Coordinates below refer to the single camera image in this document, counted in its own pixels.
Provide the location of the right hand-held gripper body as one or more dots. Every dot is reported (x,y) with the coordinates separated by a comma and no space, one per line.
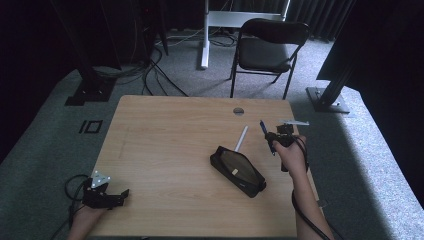
(286,135)

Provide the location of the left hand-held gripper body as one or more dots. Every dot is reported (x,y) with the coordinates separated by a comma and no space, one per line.
(96,199)

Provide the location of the black pencil case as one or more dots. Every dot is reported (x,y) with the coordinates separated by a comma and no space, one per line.
(241,173)

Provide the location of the person's left hand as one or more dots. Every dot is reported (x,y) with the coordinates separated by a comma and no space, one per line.
(87,218)

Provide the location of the person's right hand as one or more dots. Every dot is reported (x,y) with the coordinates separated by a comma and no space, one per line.
(295,158)

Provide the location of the white pen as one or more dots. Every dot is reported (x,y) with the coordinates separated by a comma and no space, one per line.
(242,136)

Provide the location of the round grey table grommet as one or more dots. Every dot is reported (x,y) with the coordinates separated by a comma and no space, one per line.
(238,111)

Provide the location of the black metal stand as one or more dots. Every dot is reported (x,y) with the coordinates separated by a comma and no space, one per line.
(90,90)
(328,100)

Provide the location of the black folding chair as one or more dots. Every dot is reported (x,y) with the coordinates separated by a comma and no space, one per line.
(263,53)

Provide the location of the dark curtain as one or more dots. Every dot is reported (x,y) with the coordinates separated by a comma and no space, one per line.
(320,16)

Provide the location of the white desk frame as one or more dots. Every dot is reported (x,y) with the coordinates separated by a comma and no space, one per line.
(233,18)

